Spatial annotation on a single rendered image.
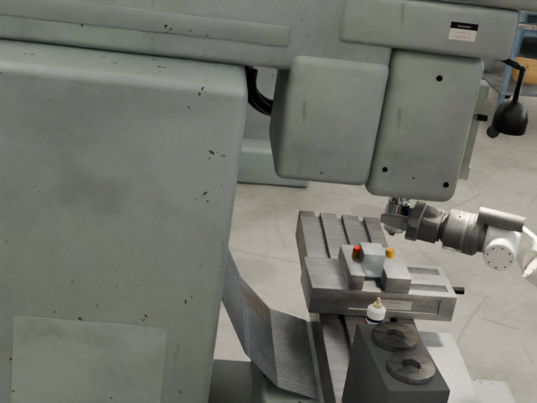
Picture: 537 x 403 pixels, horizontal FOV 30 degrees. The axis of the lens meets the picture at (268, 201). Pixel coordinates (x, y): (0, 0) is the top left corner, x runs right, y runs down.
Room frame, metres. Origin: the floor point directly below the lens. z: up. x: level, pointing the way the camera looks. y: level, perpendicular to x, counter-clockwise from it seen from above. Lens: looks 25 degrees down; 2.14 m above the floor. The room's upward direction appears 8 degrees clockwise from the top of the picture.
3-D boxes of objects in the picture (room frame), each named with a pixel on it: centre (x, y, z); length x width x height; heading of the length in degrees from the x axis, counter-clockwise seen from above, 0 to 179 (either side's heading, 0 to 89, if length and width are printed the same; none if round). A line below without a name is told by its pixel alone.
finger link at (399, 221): (1.93, -0.27, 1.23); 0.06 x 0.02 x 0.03; 75
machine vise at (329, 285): (2.12, -0.29, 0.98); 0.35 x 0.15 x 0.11; 99
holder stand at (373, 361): (1.60, -0.29, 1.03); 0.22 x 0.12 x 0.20; 14
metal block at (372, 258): (2.11, -0.26, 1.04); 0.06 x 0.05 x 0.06; 9
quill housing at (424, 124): (1.96, -0.27, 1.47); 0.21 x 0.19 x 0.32; 7
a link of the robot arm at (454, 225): (1.94, -0.37, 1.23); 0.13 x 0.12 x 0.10; 165
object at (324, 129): (1.94, -0.08, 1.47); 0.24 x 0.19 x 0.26; 7
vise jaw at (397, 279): (2.12, -0.32, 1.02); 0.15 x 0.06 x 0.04; 9
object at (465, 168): (1.98, -0.39, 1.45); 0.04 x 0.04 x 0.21; 7
